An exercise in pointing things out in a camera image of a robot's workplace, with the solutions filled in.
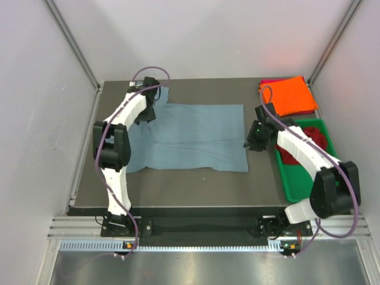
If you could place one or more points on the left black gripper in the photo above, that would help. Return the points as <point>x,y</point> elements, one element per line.
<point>148,117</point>

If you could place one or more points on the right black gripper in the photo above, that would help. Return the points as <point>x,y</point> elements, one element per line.
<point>250,141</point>

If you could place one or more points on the grey-blue t-shirt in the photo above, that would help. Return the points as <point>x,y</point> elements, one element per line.
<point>189,136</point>

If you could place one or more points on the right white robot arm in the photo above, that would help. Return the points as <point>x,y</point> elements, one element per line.
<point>335,187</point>

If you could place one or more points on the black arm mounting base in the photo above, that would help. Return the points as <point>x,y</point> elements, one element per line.
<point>255,221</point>

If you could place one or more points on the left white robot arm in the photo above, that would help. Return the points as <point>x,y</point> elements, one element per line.
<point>112,148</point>

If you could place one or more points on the folded orange t-shirt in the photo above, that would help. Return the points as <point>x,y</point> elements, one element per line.
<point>286,96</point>

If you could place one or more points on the dark red t-shirt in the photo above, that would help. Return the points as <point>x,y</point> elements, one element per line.
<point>312,132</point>

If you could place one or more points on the green plastic tray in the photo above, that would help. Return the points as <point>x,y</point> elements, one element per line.
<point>297,184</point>

